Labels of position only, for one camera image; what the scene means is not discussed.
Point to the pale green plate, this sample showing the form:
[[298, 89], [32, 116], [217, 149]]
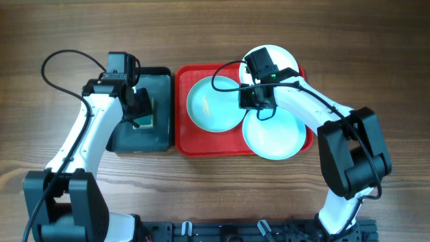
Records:
[[277, 138]]

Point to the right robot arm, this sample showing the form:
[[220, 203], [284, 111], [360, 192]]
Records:
[[353, 154]]

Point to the green yellow sponge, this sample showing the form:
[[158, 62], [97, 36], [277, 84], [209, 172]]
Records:
[[147, 121]]

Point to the black plastic tray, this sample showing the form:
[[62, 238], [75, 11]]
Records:
[[128, 139]]

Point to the white plate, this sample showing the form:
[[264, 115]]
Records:
[[280, 57]]

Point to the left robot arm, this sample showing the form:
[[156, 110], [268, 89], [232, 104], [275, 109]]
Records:
[[64, 201]]

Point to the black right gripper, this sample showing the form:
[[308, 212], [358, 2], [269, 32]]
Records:
[[250, 101]]

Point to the light blue plate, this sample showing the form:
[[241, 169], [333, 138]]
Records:
[[211, 110]]

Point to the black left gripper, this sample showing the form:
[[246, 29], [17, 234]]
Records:
[[142, 103]]

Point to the red plastic tray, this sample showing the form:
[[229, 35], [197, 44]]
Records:
[[191, 140]]

